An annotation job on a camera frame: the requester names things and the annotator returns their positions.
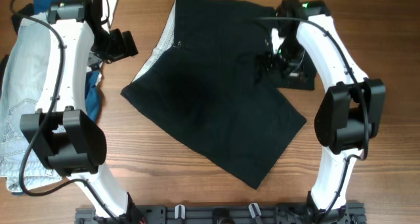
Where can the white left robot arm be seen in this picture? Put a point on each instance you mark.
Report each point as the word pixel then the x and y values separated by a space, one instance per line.
pixel 59 132

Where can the black shorts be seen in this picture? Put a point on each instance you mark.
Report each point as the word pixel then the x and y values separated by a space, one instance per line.
pixel 206 88

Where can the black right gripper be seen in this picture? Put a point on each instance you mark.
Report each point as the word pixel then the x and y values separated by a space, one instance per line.
pixel 266 64

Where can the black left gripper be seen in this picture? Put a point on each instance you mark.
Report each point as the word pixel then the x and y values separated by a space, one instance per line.
pixel 122 51

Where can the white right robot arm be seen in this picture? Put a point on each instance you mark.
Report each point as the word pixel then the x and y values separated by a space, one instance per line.
pixel 304 42

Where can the light blue denim shorts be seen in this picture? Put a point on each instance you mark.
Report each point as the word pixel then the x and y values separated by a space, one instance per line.
pixel 22 86

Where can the white garment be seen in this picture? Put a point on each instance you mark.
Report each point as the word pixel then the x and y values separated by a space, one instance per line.
pixel 108 10

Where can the blue garment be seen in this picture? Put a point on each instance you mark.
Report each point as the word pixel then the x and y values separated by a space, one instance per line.
pixel 92 92

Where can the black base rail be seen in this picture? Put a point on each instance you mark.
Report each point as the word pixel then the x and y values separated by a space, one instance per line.
pixel 293 213

